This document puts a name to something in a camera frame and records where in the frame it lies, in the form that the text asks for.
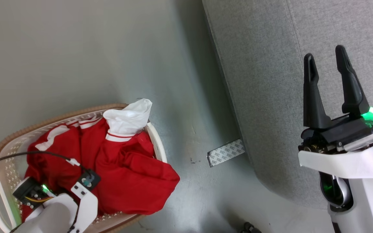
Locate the grey patterned tape strip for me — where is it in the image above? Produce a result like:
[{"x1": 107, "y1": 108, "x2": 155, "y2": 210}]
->
[{"x1": 207, "y1": 139, "x2": 246, "y2": 168}]

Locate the white basket with brown rim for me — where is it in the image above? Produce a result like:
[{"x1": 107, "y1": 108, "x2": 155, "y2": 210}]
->
[{"x1": 0, "y1": 103, "x2": 168, "y2": 233}]

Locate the small black object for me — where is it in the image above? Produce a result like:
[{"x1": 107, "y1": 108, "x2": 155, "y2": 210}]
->
[{"x1": 241, "y1": 222, "x2": 261, "y2": 233}]

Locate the red garment with white stripes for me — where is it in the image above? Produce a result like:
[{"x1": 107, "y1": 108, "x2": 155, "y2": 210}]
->
[{"x1": 21, "y1": 117, "x2": 180, "y2": 222}]

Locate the grey fabric sofa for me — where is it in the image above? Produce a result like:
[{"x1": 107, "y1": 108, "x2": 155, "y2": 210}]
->
[{"x1": 202, "y1": 0, "x2": 373, "y2": 210}]

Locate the thin black cable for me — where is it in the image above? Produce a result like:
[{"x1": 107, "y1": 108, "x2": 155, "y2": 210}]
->
[{"x1": 0, "y1": 151, "x2": 92, "y2": 178}]

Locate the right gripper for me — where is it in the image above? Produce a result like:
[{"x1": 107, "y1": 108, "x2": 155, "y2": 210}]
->
[{"x1": 298, "y1": 45, "x2": 373, "y2": 154}]

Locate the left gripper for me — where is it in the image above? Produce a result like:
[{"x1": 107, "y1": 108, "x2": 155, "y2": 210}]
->
[{"x1": 13, "y1": 177, "x2": 56, "y2": 209}]

